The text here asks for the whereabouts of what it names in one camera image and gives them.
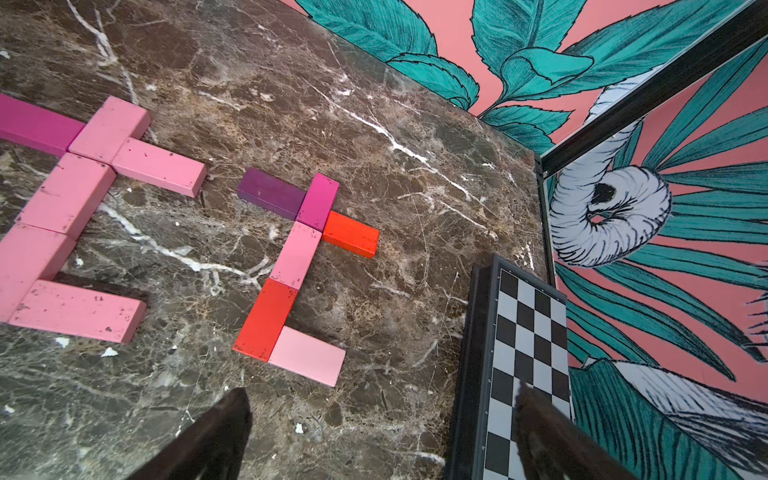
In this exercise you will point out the checkerboard calibration plate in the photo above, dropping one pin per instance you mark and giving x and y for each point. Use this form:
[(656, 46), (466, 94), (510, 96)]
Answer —
[(515, 334)]

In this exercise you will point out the black right corner frame post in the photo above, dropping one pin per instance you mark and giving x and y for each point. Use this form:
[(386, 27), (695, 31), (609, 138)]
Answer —
[(670, 172)]

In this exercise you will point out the pink row block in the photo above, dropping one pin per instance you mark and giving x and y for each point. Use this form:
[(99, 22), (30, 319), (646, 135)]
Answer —
[(307, 356), (68, 198), (70, 310), (28, 254)]

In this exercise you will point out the magenta block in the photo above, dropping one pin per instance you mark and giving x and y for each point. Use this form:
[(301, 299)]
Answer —
[(318, 202), (37, 128)]

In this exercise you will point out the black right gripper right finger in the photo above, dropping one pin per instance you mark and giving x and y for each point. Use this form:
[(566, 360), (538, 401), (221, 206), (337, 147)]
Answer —
[(552, 447)]

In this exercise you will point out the red row block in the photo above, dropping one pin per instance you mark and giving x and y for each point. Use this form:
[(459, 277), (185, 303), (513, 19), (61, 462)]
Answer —
[(266, 320)]

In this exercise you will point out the purple block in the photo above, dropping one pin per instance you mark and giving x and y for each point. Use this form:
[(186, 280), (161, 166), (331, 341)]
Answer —
[(271, 193)]

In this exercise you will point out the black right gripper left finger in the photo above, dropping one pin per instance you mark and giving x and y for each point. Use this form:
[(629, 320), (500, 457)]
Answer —
[(211, 448)]

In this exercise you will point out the pink block top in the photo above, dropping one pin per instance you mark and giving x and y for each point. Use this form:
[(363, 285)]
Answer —
[(159, 167)]

